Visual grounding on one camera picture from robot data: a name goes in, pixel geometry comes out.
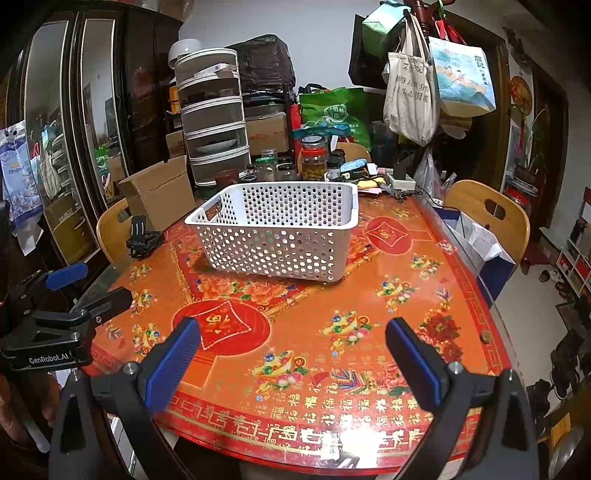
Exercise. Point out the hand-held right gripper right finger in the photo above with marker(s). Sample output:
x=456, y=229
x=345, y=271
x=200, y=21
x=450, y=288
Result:
x=418, y=369

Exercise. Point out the potted plant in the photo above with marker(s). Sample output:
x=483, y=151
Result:
x=535, y=147

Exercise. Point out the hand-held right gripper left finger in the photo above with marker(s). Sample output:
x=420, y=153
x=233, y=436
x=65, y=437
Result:
x=173, y=364

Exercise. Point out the green-lid glass jar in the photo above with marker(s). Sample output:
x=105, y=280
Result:
x=265, y=170

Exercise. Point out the printed paper bag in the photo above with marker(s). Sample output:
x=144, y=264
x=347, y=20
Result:
x=461, y=78

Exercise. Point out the red-lid glass jar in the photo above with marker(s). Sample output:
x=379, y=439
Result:
x=314, y=159

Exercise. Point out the person's left hand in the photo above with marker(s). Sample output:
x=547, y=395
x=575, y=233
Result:
x=25, y=401

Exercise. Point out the open cardboard box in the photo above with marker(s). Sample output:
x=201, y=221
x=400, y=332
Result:
x=159, y=194

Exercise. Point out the white perforated plastic basket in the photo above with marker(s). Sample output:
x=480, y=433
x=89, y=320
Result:
x=277, y=230

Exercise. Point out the clear plastic bag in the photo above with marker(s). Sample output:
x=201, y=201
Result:
x=427, y=177

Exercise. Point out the white cube shelf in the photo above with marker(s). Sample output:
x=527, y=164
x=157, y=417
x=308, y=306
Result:
x=575, y=263

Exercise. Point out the beige canvas tote bag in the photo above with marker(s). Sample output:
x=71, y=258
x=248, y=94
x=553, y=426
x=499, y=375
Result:
x=411, y=97

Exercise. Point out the closed cardboard box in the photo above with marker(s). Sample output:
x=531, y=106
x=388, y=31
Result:
x=268, y=131

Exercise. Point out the blue and white paper bag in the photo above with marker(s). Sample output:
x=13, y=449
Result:
x=480, y=249

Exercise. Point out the black clamp holder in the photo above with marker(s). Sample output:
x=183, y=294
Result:
x=143, y=237

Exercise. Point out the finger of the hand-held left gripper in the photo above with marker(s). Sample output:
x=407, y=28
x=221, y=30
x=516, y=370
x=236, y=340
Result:
x=67, y=276
x=108, y=302

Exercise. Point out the white power strip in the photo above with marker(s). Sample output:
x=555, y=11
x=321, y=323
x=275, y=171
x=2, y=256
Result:
x=400, y=181

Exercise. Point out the white plastic drawer tower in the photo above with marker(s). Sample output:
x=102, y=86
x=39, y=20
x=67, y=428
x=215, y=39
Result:
x=212, y=124

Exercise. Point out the dark wooden glass cabinet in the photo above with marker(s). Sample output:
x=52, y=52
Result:
x=92, y=115

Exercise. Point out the dark bowl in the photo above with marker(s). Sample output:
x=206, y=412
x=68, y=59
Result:
x=227, y=177

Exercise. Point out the black plastic bag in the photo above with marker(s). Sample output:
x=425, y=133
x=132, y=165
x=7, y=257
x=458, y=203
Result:
x=263, y=60

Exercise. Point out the green shopping bag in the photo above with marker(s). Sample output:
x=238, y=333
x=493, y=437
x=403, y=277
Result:
x=337, y=113

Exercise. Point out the small gold coin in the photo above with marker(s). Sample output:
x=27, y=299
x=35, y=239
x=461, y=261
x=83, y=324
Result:
x=485, y=337

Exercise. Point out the round wall decoration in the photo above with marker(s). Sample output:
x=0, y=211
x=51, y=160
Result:
x=521, y=92

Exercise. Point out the white round fan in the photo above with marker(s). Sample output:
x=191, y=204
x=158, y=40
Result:
x=184, y=50

